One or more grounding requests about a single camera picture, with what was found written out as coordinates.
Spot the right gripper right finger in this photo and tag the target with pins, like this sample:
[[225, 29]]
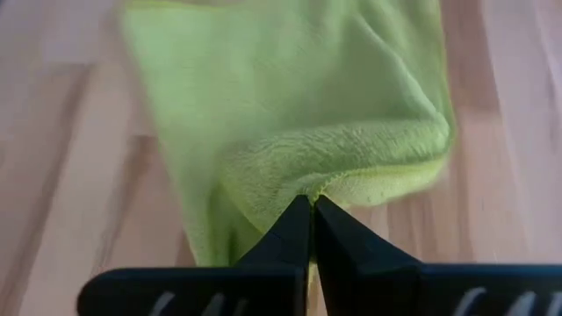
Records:
[[360, 272]]

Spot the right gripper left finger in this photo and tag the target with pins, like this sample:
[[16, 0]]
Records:
[[263, 272]]

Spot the light green microfiber towel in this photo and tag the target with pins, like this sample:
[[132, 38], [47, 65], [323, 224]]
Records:
[[263, 88]]

